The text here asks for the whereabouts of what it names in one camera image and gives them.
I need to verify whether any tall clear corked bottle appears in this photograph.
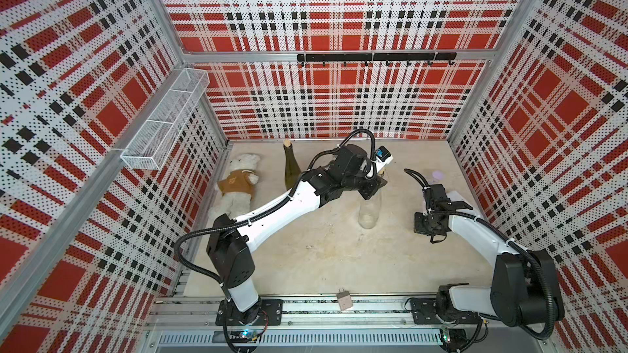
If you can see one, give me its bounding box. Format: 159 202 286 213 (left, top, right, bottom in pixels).
358 170 386 230

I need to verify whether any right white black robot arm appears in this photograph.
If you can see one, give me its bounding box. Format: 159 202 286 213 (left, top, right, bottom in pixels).
414 185 564 340

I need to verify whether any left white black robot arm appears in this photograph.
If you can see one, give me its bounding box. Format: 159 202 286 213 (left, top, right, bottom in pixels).
206 143 393 318

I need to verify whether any dark green wine bottle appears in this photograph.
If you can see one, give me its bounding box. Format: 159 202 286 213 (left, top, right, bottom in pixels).
283 139 301 191

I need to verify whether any white rectangular device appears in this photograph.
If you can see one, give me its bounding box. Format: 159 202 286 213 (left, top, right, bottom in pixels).
447 191 483 218

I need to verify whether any purple sand timer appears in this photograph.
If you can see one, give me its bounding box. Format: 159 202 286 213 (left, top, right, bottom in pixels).
431 170 444 184

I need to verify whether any white teddy bear brown shirt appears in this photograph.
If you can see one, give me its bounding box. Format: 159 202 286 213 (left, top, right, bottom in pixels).
208 154 261 227

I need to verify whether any small beige plug adapter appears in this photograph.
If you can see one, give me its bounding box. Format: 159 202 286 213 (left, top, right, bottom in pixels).
336 290 353 311

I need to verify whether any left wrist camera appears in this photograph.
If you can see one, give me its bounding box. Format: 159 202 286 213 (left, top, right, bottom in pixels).
375 145 393 173

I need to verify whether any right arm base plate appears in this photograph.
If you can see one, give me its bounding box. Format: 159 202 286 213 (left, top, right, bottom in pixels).
404 297 481 326

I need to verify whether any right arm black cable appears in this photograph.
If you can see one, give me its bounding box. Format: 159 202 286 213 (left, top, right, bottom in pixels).
403 167 558 342

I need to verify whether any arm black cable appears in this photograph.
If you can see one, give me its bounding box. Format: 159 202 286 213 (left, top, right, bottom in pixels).
172 128 378 285
403 167 558 342

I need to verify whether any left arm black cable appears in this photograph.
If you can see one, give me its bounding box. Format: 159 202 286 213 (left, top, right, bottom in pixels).
172 128 378 285

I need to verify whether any black wall hook rail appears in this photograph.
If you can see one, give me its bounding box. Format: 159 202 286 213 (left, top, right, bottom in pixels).
297 52 458 64

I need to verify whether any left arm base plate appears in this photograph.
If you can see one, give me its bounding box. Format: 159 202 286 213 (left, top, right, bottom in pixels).
215 298 284 326

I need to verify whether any white wire mesh basket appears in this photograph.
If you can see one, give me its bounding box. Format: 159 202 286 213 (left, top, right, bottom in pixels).
121 69 209 171

